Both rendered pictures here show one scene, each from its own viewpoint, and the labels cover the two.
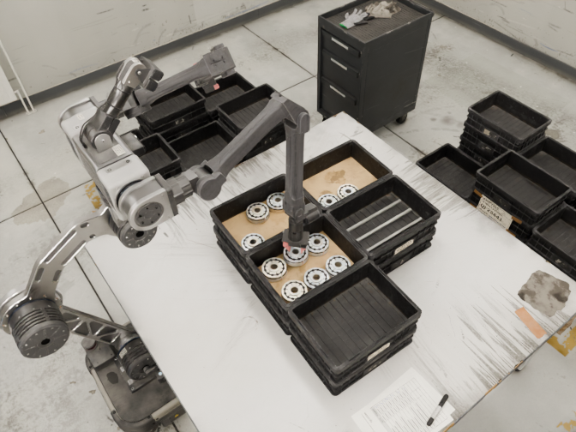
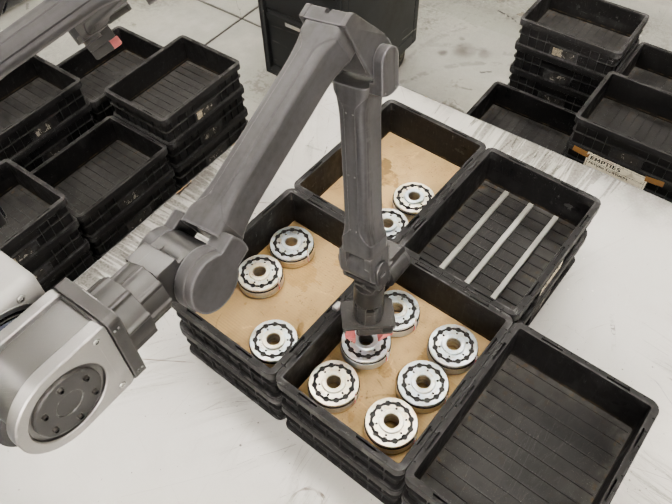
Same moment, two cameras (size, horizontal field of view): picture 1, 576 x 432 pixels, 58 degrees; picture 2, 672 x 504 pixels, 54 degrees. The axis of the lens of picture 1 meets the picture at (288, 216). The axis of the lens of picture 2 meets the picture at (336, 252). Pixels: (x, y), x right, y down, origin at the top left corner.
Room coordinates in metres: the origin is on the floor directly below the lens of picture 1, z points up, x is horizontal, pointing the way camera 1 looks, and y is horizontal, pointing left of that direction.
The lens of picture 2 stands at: (0.65, 0.23, 2.07)
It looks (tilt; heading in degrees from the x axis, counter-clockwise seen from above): 52 degrees down; 343
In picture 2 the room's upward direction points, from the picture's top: 2 degrees counter-clockwise
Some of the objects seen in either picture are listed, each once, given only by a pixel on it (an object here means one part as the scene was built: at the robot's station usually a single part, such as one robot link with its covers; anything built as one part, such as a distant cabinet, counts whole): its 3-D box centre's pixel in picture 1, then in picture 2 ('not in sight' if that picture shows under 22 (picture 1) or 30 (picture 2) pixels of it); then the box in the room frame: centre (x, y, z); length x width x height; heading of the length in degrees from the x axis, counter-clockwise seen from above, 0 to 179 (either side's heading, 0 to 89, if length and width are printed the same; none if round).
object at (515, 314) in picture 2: (382, 213); (500, 226); (1.44, -0.40, 0.92); 0.40 x 0.30 x 0.02; 122
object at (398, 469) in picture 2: (306, 258); (397, 350); (1.23, -0.07, 0.92); 0.40 x 0.30 x 0.02; 122
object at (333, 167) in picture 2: (339, 182); (390, 182); (1.69, -0.24, 0.87); 0.40 x 0.30 x 0.11; 122
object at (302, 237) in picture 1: (296, 233); (368, 308); (1.29, -0.03, 1.00); 0.10 x 0.07 x 0.07; 76
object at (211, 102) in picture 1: (225, 111); (118, 96); (3.01, 0.41, 0.31); 0.40 x 0.30 x 0.34; 125
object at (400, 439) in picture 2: (294, 291); (391, 422); (1.12, -0.01, 0.86); 0.10 x 0.10 x 0.01
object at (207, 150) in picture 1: (206, 164); (110, 196); (2.46, 0.51, 0.31); 0.40 x 0.30 x 0.34; 125
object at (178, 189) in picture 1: (176, 190); (124, 309); (1.11, 0.34, 1.45); 0.09 x 0.08 x 0.12; 35
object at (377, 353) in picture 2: (296, 252); (366, 340); (1.29, -0.02, 0.88); 0.10 x 0.10 x 0.01
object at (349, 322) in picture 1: (353, 319); (528, 452); (0.97, -0.23, 0.87); 0.40 x 0.30 x 0.11; 122
